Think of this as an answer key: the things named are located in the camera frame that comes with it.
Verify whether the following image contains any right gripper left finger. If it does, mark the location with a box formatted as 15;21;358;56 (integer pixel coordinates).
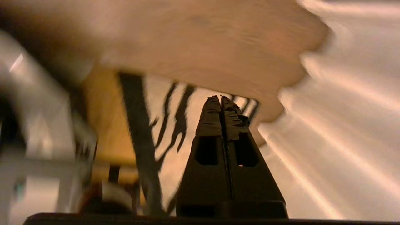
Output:
176;95;232;219

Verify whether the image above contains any grey curtain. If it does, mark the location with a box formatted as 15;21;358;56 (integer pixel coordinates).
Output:
256;0;400;221

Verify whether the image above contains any silver robot base housing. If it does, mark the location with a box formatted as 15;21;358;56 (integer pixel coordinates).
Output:
0;30;97;225

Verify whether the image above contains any white rug with black stripes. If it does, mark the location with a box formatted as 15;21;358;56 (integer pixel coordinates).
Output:
117;71;261;217

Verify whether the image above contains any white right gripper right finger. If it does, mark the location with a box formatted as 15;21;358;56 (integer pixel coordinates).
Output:
220;95;288;219

